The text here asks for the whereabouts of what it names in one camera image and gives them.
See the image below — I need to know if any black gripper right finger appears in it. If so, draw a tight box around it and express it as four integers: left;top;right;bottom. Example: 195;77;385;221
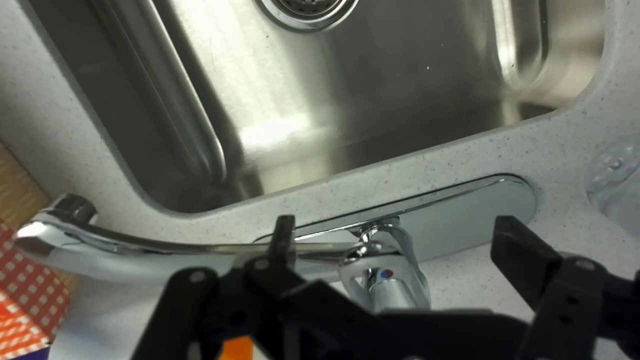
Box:
490;215;640;360

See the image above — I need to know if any chrome tap base plate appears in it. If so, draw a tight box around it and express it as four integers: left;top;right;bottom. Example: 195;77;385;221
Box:
256;173;540;263

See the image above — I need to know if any chrome tap with spout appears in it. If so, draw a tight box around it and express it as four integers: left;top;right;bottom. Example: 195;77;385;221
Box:
13;193;430;311

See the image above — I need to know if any clear plastic item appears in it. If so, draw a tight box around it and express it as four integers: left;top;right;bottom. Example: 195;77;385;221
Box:
586;135;640;235

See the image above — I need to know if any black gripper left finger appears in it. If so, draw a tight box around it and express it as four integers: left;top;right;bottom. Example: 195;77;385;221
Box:
131;213;376;360

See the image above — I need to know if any stainless steel sink basin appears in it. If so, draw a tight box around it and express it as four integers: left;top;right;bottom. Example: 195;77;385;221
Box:
22;0;606;213

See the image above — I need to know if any chrome sink drain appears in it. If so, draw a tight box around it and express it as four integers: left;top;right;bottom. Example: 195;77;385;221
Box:
256;0;359;31

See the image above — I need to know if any red white checkered cloth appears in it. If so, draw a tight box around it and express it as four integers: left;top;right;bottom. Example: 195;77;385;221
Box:
0;224;69;360

